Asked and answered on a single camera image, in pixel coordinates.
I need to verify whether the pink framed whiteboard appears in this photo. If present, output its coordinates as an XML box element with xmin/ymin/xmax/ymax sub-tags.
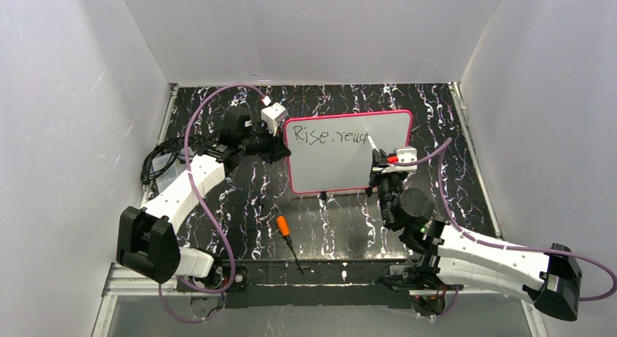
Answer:
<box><xmin>283</xmin><ymin>110</ymin><xmax>413</xmax><ymax>194</ymax></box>

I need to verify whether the white black whiteboard marker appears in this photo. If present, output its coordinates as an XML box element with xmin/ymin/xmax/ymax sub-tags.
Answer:
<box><xmin>366</xmin><ymin>134</ymin><xmax>378</xmax><ymax>151</ymax></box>

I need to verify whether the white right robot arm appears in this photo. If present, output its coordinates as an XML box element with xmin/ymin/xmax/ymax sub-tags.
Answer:
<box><xmin>369</xmin><ymin>149</ymin><xmax>582</xmax><ymax>321</ymax></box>

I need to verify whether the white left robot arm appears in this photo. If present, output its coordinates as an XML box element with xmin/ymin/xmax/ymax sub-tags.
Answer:
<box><xmin>116</xmin><ymin>103</ymin><xmax>290</xmax><ymax>283</ymax></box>

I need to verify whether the clear plastic screw box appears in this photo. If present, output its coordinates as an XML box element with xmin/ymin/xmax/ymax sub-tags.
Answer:
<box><xmin>142</xmin><ymin>153</ymin><xmax>183</xmax><ymax>192</ymax></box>

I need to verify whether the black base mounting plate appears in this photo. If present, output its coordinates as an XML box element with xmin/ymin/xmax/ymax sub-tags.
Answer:
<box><xmin>175</xmin><ymin>257</ymin><xmax>463</xmax><ymax>311</ymax></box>

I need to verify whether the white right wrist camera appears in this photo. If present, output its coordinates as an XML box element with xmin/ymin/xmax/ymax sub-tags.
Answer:
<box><xmin>382</xmin><ymin>146</ymin><xmax>418</xmax><ymax>173</ymax></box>

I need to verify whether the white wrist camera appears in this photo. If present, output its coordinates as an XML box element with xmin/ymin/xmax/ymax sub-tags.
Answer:
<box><xmin>382</xmin><ymin>146</ymin><xmax>418</xmax><ymax>173</ymax></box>
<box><xmin>260</xmin><ymin>96</ymin><xmax>289</xmax><ymax>137</ymax></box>

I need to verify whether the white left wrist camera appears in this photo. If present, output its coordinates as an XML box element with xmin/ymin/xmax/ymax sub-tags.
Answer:
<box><xmin>260</xmin><ymin>96</ymin><xmax>289</xmax><ymax>137</ymax></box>

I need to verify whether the orange handled screwdriver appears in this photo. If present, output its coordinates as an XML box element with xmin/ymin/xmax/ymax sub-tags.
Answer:
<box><xmin>276</xmin><ymin>215</ymin><xmax>304</xmax><ymax>275</ymax></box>

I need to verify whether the black coiled ethernet cable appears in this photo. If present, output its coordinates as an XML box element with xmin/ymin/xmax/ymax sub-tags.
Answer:
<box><xmin>140</xmin><ymin>137</ymin><xmax>199</xmax><ymax>186</ymax></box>

